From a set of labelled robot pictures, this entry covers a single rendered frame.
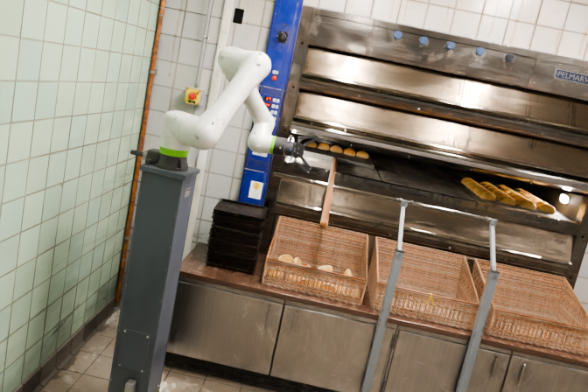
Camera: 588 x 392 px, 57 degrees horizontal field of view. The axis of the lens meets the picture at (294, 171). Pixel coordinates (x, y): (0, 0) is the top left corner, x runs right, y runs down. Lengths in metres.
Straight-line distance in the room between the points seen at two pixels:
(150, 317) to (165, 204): 0.52
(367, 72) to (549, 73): 1.04
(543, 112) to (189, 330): 2.34
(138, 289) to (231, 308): 0.64
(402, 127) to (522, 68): 0.76
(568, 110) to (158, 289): 2.46
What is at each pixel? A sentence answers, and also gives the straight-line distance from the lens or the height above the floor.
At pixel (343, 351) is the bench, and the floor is 0.34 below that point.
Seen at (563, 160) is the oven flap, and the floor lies 1.53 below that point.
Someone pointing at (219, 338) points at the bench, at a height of 0.25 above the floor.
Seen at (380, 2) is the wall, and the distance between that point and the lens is 3.29.
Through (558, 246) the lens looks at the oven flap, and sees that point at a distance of 3.65.
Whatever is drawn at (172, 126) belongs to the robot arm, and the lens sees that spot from 2.35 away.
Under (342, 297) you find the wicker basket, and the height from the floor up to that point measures 0.61.
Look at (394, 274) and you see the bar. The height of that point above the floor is 0.83.
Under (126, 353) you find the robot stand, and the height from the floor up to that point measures 0.34.
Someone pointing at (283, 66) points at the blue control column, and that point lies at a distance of 3.24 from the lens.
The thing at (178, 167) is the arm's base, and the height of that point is 1.21.
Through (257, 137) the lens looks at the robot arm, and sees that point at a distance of 2.70.
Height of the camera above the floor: 1.69
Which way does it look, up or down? 10 degrees down
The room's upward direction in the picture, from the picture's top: 12 degrees clockwise
